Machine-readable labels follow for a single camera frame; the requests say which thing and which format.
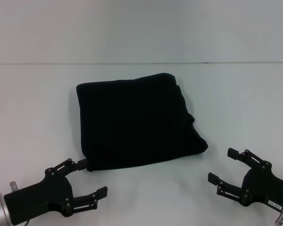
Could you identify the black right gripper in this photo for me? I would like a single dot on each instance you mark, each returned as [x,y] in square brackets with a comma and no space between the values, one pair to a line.
[266,188]

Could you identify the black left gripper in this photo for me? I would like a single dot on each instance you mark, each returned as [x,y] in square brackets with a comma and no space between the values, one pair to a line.
[42,197]

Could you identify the black shirt with FREE print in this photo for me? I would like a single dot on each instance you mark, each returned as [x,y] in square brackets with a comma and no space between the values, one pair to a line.
[136,117]

